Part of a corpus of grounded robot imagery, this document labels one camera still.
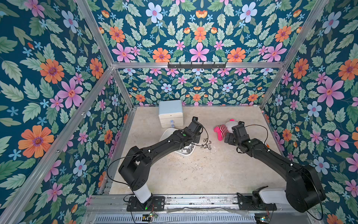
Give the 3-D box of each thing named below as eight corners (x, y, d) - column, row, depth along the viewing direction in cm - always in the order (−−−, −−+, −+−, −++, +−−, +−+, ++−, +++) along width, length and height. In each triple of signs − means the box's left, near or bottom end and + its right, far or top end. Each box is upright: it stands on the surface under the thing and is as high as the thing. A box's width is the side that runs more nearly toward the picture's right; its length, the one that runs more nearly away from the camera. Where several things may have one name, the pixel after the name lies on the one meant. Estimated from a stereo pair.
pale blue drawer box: (160, 129, 107) (156, 115, 95) (164, 104, 125) (161, 90, 113) (183, 129, 107) (182, 115, 95) (184, 104, 125) (183, 90, 112)
